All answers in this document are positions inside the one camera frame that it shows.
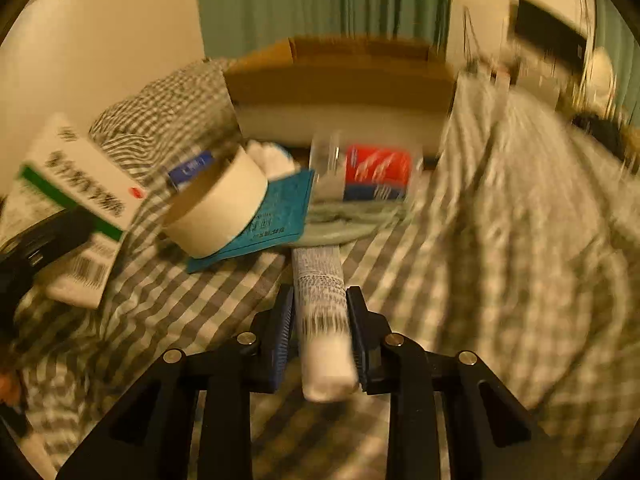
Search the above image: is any green white medicine box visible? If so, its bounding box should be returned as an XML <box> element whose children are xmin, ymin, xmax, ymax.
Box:
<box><xmin>16</xmin><ymin>114</ymin><xmax>146</xmax><ymax>309</ymax></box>

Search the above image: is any checkered bed quilt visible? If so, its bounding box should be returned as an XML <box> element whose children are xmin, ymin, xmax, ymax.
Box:
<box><xmin>15</xmin><ymin>61</ymin><xmax>639</xmax><ymax>479</ymax></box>

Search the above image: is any brown cardboard box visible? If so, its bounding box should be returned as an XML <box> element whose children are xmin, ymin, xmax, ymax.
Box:
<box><xmin>224</xmin><ymin>37</ymin><xmax>456</xmax><ymax>158</ymax></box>

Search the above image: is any white plush toy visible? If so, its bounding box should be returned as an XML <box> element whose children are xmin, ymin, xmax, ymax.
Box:
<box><xmin>245</xmin><ymin>140</ymin><xmax>299</xmax><ymax>181</ymax></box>

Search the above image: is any white tape roll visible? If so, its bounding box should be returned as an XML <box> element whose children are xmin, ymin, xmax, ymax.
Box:
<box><xmin>162</xmin><ymin>148</ymin><xmax>268</xmax><ymax>259</ymax></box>

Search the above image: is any black backpack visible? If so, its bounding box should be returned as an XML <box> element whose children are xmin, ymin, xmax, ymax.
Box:
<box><xmin>572</xmin><ymin>113</ymin><xmax>639</xmax><ymax>174</ymax></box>

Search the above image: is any green curtain left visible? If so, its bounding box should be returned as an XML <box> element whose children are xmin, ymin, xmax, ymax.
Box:
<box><xmin>198</xmin><ymin>0</ymin><xmax>450</xmax><ymax>58</ymax></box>

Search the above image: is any white cream tube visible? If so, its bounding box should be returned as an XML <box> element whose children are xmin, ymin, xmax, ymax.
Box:
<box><xmin>292</xmin><ymin>246</ymin><xmax>359</xmax><ymax>403</ymax></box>

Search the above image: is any black wall television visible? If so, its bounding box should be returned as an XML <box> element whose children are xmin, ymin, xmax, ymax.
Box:
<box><xmin>511</xmin><ymin>0</ymin><xmax>587</xmax><ymax>74</ymax></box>

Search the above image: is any person's left hand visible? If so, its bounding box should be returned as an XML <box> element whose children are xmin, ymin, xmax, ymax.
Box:
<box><xmin>0</xmin><ymin>368</ymin><xmax>23</xmax><ymax>406</ymax></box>

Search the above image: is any light green cable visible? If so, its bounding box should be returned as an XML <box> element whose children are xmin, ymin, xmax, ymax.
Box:
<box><xmin>292</xmin><ymin>199</ymin><xmax>417</xmax><ymax>248</ymax></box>

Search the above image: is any green curtain right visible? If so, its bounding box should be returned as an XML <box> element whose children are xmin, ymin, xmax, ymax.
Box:
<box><xmin>596</xmin><ymin>0</ymin><xmax>640</xmax><ymax>127</ymax></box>

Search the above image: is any clear floss pick jar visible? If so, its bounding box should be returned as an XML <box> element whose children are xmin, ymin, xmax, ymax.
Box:
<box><xmin>309</xmin><ymin>133</ymin><xmax>423</xmax><ymax>203</ymax></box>

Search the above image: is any blue tissue pack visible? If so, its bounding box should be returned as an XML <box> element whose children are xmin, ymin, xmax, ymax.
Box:
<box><xmin>167</xmin><ymin>151</ymin><xmax>214</xmax><ymax>191</ymax></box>

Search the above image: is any white oval vanity mirror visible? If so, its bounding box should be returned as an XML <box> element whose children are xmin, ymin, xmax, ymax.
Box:
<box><xmin>585</xmin><ymin>47</ymin><xmax>616</xmax><ymax>116</ymax></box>

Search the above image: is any green curtain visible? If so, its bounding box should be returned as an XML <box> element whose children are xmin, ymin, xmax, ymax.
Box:
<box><xmin>596</xmin><ymin>0</ymin><xmax>640</xmax><ymax>127</ymax></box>
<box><xmin>198</xmin><ymin>0</ymin><xmax>450</xmax><ymax>58</ymax></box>

